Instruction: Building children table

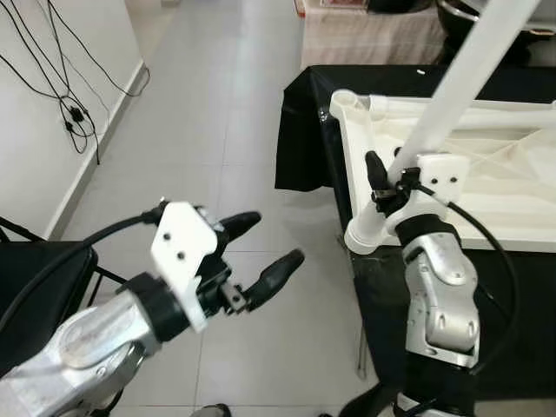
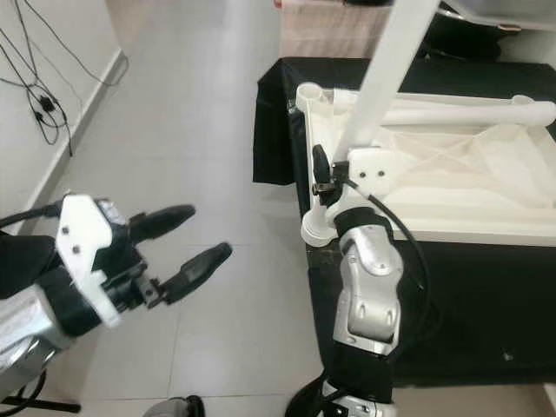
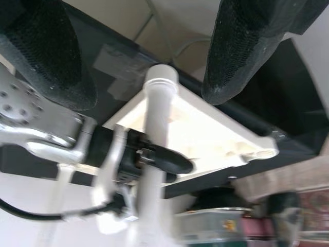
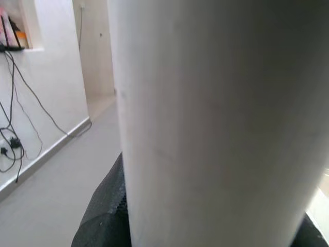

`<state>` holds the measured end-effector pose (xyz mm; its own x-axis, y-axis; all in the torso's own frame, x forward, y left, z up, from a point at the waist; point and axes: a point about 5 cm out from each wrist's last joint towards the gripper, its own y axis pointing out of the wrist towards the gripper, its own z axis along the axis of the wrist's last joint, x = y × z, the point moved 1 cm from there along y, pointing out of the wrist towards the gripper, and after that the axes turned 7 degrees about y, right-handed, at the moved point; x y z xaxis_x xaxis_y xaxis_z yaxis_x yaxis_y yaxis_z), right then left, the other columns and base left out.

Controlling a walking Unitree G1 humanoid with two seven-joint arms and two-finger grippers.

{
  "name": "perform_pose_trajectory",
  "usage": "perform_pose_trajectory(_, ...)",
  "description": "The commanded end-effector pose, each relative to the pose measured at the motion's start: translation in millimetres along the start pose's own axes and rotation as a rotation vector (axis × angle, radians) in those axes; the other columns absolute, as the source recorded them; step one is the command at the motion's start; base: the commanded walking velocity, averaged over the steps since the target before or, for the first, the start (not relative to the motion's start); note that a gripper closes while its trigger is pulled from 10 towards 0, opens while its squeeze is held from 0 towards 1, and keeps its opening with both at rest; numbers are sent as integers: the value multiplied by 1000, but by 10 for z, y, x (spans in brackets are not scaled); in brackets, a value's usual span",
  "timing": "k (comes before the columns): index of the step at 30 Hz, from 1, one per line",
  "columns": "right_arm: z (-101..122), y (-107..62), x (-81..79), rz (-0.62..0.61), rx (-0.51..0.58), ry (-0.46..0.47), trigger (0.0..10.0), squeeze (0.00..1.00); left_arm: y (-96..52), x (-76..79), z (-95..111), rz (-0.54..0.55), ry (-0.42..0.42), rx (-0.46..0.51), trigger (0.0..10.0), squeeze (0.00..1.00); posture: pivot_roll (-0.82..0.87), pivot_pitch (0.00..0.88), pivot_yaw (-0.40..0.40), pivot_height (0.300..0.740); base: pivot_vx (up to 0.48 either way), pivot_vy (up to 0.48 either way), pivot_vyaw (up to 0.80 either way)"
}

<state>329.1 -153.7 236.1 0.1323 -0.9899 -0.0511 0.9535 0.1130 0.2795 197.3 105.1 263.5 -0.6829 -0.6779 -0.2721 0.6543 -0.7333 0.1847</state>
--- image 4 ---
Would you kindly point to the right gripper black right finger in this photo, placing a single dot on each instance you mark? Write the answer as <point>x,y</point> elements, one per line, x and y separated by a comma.
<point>312,231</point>

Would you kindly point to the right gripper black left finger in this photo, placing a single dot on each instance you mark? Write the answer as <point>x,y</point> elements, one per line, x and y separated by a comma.
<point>105,221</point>

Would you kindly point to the black power adapter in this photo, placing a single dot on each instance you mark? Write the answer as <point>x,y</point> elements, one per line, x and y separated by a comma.
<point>15,142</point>

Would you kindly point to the black router with antennas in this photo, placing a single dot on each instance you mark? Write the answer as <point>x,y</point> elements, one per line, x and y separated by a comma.
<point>10,46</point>

